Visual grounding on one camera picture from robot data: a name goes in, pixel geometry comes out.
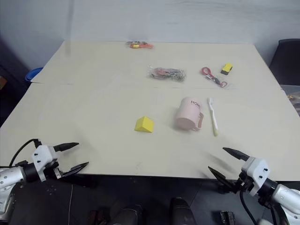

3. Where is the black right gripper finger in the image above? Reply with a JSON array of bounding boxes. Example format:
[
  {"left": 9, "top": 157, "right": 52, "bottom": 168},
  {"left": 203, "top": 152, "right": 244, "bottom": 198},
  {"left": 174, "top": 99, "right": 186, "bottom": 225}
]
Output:
[
  {"left": 208, "top": 166, "right": 237, "bottom": 188},
  {"left": 222, "top": 147, "right": 250, "bottom": 162}
]

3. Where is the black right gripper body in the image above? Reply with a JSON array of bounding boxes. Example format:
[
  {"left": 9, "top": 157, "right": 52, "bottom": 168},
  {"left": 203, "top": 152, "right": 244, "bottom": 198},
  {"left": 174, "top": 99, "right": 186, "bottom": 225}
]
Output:
[{"left": 231, "top": 172, "right": 253, "bottom": 194}]

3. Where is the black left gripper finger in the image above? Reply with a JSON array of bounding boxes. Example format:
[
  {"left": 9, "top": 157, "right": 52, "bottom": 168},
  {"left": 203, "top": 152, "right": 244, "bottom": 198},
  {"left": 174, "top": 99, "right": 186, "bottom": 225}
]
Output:
[
  {"left": 61, "top": 161, "right": 90, "bottom": 178},
  {"left": 53, "top": 142, "right": 80, "bottom": 154}
]

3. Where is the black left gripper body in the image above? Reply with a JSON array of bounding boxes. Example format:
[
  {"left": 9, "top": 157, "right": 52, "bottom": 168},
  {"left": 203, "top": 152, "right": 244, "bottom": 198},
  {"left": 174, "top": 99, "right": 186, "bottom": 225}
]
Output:
[{"left": 43, "top": 161, "right": 64, "bottom": 181}]

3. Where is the black ribbed pedal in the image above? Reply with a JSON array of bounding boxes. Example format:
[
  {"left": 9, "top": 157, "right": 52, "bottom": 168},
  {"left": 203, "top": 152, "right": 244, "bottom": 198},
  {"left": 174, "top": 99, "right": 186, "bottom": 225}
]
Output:
[{"left": 220, "top": 210, "right": 237, "bottom": 225}]

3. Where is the white toothbrush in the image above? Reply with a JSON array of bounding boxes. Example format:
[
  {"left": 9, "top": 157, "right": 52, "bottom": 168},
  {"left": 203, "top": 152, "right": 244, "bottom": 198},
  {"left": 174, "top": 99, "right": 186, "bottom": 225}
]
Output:
[{"left": 207, "top": 97, "right": 219, "bottom": 137}]

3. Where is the dark rounded shape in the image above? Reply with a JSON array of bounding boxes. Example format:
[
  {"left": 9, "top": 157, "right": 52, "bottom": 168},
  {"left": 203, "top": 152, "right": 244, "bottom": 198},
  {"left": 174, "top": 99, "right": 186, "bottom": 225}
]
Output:
[
  {"left": 112, "top": 204, "right": 146, "bottom": 225},
  {"left": 169, "top": 197, "right": 195, "bottom": 225}
]

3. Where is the blue plastic basin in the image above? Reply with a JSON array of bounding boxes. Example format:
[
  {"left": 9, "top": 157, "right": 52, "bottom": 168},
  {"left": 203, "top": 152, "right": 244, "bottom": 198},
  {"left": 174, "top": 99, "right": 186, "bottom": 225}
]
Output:
[{"left": 25, "top": 67, "right": 44, "bottom": 83}]

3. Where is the yellow wedge-shaped box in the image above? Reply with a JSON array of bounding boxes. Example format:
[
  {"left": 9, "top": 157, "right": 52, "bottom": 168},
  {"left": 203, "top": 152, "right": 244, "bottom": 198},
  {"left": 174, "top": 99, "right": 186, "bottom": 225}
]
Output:
[{"left": 134, "top": 116, "right": 156, "bottom": 133}]

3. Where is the clear box with small items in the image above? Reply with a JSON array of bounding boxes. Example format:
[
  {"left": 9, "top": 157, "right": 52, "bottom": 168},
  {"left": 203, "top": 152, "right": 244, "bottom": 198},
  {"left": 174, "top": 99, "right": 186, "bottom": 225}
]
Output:
[{"left": 279, "top": 83, "right": 300, "bottom": 116}]

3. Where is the yellow and black block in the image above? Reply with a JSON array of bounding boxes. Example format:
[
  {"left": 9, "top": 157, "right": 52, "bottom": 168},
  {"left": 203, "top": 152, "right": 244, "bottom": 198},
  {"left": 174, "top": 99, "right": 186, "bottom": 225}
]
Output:
[{"left": 220, "top": 62, "right": 233, "bottom": 76}]

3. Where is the black chair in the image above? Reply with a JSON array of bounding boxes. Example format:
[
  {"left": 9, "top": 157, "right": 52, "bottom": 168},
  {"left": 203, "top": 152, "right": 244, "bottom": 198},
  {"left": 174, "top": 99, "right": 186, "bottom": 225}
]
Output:
[{"left": 269, "top": 38, "right": 300, "bottom": 85}]

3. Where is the clear bag of orange items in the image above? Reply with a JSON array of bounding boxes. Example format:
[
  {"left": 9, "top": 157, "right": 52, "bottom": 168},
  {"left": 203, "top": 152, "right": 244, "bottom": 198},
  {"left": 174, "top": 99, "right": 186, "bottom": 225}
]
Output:
[{"left": 125, "top": 40, "right": 155, "bottom": 50}]

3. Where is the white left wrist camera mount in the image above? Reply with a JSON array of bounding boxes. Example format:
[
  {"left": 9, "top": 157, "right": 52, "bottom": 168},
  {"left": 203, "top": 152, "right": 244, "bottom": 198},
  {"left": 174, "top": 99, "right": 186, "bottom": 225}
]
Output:
[{"left": 30, "top": 145, "right": 59, "bottom": 182}]

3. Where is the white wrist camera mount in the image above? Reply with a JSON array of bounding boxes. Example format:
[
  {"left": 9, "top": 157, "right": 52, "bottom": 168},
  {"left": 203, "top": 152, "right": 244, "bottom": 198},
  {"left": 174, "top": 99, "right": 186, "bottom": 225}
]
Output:
[
  {"left": 240, "top": 156, "right": 270, "bottom": 197},
  {"left": 30, "top": 145, "right": 59, "bottom": 182}
]

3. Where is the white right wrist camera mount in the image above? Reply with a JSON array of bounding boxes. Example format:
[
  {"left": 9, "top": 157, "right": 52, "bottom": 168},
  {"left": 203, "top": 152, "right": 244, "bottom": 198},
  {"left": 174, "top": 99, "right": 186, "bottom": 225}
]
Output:
[{"left": 240, "top": 156, "right": 270, "bottom": 197}]

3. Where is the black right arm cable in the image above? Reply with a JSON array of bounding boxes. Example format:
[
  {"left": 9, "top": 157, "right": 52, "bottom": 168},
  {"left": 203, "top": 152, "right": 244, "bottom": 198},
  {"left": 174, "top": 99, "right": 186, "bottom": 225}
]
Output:
[{"left": 238, "top": 187, "right": 259, "bottom": 225}]

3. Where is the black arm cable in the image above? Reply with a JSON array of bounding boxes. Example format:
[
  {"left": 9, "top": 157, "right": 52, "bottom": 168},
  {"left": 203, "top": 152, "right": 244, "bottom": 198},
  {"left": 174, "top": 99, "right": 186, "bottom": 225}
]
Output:
[
  {"left": 238, "top": 187, "right": 259, "bottom": 225},
  {"left": 8, "top": 138, "right": 43, "bottom": 167}
]

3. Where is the thin pale wire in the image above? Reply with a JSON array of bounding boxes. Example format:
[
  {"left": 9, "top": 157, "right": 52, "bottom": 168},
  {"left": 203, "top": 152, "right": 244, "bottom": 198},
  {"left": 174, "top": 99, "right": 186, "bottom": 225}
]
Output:
[{"left": 68, "top": 182, "right": 73, "bottom": 225}]

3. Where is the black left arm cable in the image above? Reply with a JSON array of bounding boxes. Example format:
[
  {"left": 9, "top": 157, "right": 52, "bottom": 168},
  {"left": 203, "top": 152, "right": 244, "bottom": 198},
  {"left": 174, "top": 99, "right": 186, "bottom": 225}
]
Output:
[{"left": 8, "top": 138, "right": 43, "bottom": 167}]

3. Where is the pink mug with handle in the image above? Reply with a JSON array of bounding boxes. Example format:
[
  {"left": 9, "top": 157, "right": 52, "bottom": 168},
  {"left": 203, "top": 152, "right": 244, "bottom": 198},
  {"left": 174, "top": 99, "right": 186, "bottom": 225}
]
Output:
[{"left": 173, "top": 96, "right": 205, "bottom": 132}]

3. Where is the red carabiner lanyard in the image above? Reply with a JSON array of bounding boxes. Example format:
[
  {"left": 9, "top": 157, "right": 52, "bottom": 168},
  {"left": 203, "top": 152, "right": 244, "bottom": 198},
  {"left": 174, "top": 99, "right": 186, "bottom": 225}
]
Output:
[{"left": 200, "top": 67, "right": 229, "bottom": 90}]

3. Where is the clear bag of metal chains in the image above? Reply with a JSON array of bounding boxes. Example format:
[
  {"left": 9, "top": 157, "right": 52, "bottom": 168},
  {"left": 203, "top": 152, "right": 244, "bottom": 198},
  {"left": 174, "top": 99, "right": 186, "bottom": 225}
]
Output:
[{"left": 147, "top": 64, "right": 188, "bottom": 83}]

